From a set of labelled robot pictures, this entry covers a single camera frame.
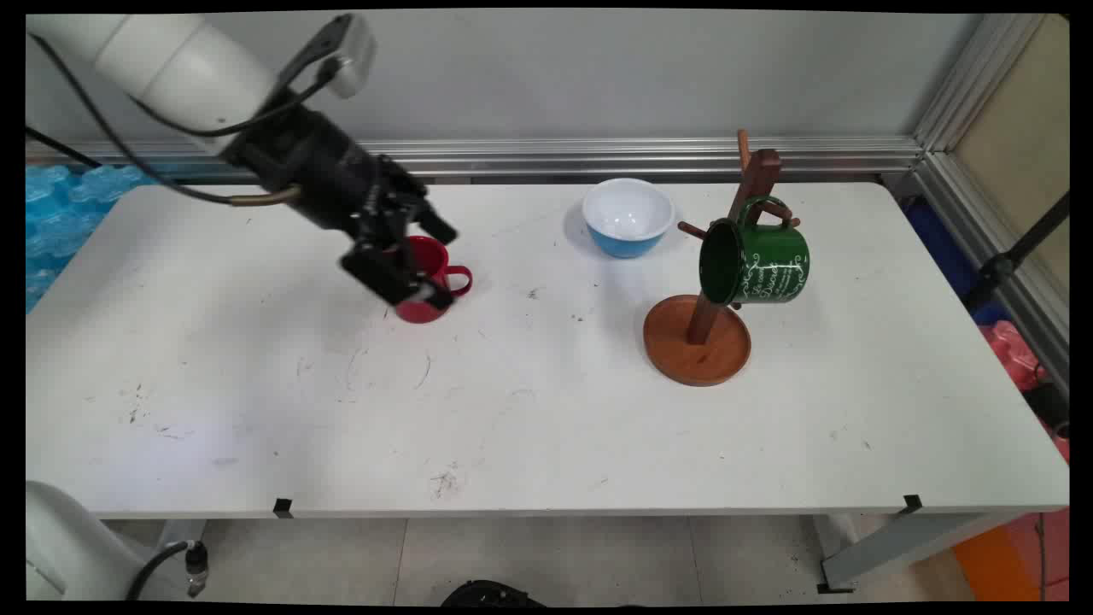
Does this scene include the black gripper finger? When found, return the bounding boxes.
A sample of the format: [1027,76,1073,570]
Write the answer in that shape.
[380,158,459,247]
[340,237,455,311]

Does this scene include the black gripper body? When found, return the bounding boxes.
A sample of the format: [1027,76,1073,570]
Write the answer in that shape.
[224,104,428,247]

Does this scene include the green enamel mug white lettering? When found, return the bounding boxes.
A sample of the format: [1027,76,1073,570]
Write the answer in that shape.
[698,196,811,308]

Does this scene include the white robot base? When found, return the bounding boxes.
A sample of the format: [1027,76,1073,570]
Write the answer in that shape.
[26,480,193,603]

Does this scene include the red enamel mug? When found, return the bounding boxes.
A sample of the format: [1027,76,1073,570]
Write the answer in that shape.
[393,235,473,325]

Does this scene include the blue bowl white inside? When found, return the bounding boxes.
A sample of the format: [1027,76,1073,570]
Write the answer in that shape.
[582,178,676,260]

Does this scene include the blue bubble wrap sheet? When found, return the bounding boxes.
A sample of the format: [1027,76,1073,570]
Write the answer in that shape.
[26,164,176,313]

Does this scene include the wooden mug tree stand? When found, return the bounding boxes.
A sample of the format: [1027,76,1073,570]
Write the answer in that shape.
[643,128,802,388]

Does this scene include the black round object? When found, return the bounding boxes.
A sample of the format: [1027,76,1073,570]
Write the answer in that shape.
[440,580,547,607]

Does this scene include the blue plastic bag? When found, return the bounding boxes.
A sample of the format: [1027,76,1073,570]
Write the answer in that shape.
[903,201,1010,325]

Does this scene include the grey table leg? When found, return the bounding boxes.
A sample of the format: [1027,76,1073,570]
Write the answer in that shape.
[817,512,1026,595]

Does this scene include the pink plastic bag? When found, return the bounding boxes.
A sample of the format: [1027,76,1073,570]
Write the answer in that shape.
[978,320,1070,464]

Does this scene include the orange box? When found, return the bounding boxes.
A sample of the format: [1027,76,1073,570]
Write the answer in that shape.
[952,508,1070,603]

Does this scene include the black gripper cable metal plug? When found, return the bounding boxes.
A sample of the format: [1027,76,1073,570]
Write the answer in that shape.
[26,32,304,208]

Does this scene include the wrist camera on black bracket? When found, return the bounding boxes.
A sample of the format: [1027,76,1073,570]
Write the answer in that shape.
[273,13,378,105]

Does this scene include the aluminium frame rail horizontal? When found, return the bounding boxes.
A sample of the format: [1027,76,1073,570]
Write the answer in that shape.
[26,135,925,185]

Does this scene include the thin black background cable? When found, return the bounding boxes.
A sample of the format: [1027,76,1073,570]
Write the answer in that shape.
[26,126,103,169]

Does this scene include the black base cable with plug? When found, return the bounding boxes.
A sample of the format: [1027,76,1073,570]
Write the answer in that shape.
[126,540,211,600]

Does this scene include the aluminium frame post slanted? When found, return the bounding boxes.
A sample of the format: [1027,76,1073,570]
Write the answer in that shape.
[912,13,1070,395]

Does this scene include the beige wall panel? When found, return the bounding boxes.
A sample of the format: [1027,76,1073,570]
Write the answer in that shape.
[952,15,1070,300]

